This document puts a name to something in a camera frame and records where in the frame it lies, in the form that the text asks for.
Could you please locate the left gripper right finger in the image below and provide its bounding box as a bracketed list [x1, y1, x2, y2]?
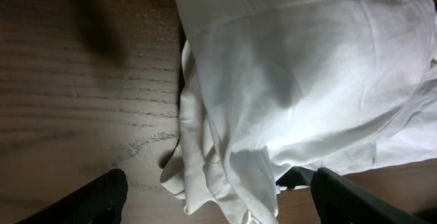
[311, 168, 426, 224]

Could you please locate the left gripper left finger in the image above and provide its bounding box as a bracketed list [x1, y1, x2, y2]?
[18, 169, 128, 224]

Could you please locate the white t-shirt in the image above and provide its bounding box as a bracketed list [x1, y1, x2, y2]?
[160, 0, 436, 223]

